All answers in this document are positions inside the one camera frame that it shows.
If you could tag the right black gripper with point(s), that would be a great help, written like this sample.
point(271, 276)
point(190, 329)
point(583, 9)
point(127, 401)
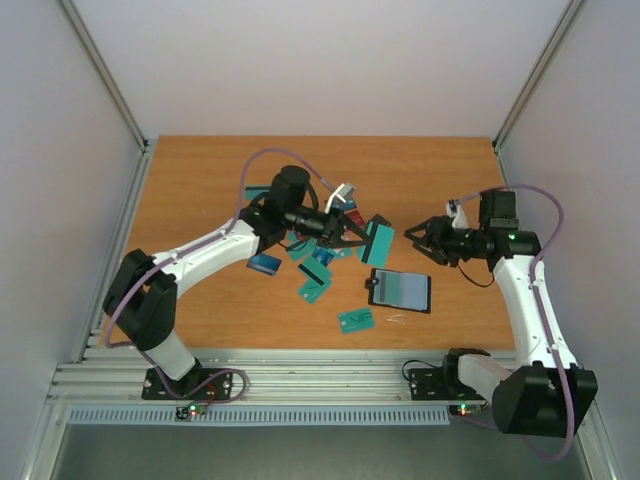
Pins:
point(435, 238)

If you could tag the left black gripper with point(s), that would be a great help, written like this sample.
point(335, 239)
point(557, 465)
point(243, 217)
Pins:
point(333, 227)

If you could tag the long teal card with stripe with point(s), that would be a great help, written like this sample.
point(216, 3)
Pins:
point(376, 253)

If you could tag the black leather card holder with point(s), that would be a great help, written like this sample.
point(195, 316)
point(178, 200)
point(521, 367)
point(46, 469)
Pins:
point(415, 291)

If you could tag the teal card black stripe front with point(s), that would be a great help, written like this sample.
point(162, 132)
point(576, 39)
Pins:
point(387, 289)

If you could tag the teal VIP card front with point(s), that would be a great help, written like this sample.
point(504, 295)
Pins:
point(356, 320)

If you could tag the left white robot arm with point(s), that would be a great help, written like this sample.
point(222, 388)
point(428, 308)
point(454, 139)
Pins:
point(142, 298)

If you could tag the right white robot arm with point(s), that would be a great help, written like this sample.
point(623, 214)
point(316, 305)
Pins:
point(548, 393)

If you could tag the red credit card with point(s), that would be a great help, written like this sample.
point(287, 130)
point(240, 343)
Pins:
point(356, 217)

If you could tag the blue card centre pile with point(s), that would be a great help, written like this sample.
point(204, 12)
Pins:
point(323, 256)

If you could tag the black credit card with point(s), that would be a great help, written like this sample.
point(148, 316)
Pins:
point(380, 220)

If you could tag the teal chip card centre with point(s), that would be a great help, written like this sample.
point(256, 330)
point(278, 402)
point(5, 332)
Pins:
point(301, 250)

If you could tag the dark blue card left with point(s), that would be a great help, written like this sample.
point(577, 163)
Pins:
point(264, 263)

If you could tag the teal card far back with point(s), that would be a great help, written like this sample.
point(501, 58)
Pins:
point(251, 192)

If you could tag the right small circuit board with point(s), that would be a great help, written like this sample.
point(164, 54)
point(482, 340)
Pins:
point(466, 409)

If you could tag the small circuit board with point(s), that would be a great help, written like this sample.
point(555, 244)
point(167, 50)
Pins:
point(190, 411)
point(466, 409)

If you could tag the left small circuit board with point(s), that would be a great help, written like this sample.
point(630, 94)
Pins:
point(190, 411)

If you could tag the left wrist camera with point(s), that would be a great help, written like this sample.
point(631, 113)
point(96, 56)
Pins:
point(341, 198)

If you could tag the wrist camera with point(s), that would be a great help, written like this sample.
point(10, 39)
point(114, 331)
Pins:
point(341, 198)
point(456, 214)

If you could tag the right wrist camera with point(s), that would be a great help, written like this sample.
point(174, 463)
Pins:
point(456, 214)

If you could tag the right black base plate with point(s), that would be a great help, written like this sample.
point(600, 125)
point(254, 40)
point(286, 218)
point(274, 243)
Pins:
point(430, 384)

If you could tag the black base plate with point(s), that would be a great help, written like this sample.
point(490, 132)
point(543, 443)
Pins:
point(202, 385)
point(430, 384)

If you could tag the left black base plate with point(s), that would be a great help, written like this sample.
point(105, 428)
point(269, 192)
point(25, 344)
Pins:
point(202, 385)

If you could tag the left aluminium corner post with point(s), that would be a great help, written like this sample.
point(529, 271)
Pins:
point(90, 47)

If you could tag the aluminium corner post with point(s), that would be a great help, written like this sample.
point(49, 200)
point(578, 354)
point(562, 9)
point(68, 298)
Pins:
point(559, 32)
point(90, 47)

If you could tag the right aluminium corner post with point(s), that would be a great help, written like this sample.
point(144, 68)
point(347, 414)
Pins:
point(559, 32)

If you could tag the aluminium front rail frame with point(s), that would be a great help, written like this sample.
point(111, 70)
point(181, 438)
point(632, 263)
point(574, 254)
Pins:
point(277, 376)

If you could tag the grey slotted cable duct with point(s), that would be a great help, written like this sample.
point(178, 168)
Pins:
point(262, 416)

